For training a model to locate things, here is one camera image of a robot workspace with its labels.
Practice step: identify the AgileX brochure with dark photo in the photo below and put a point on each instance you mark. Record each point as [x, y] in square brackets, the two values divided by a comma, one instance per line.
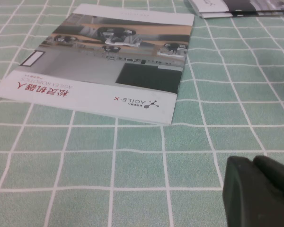
[251, 4]
[215, 14]

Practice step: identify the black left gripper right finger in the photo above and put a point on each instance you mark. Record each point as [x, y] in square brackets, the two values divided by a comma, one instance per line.
[277, 175]

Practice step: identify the AgileX brochure with red title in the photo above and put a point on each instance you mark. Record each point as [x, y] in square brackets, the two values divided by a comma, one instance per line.
[85, 71]

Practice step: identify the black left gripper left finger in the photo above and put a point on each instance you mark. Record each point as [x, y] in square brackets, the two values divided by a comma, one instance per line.
[246, 196]

